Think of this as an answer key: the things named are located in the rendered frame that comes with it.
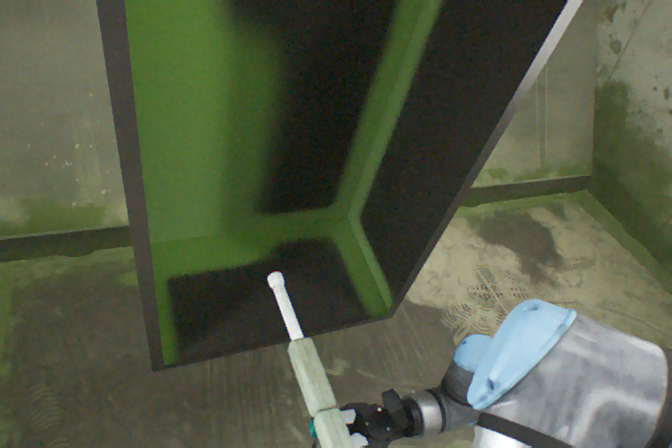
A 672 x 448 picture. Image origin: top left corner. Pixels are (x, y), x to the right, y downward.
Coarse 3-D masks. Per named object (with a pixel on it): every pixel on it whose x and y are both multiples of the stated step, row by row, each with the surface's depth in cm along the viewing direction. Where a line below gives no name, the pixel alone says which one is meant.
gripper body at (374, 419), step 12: (372, 408) 99; (408, 408) 101; (360, 420) 97; (372, 420) 97; (384, 420) 98; (408, 420) 101; (360, 432) 99; (372, 432) 95; (384, 432) 96; (396, 432) 102; (408, 432) 102
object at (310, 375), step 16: (272, 288) 112; (288, 304) 108; (288, 320) 105; (288, 352) 103; (304, 352) 99; (304, 368) 97; (320, 368) 98; (304, 384) 95; (320, 384) 95; (304, 400) 96; (320, 400) 93; (336, 400) 94; (320, 416) 90; (336, 416) 91; (320, 432) 89; (336, 432) 89
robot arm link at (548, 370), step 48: (528, 336) 43; (576, 336) 43; (624, 336) 45; (480, 384) 45; (528, 384) 42; (576, 384) 42; (624, 384) 41; (480, 432) 45; (528, 432) 41; (576, 432) 40; (624, 432) 41
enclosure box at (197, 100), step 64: (128, 0) 83; (192, 0) 87; (256, 0) 91; (320, 0) 95; (384, 0) 100; (448, 0) 95; (512, 0) 80; (576, 0) 68; (128, 64) 54; (192, 64) 97; (256, 64) 101; (320, 64) 107; (384, 64) 113; (448, 64) 98; (512, 64) 82; (128, 128) 60; (192, 128) 109; (256, 128) 115; (320, 128) 122; (384, 128) 125; (448, 128) 101; (128, 192) 68; (192, 192) 124; (256, 192) 132; (320, 192) 141; (384, 192) 130; (448, 192) 104; (192, 256) 134; (256, 256) 139; (320, 256) 143; (384, 256) 135; (192, 320) 123; (256, 320) 127; (320, 320) 131
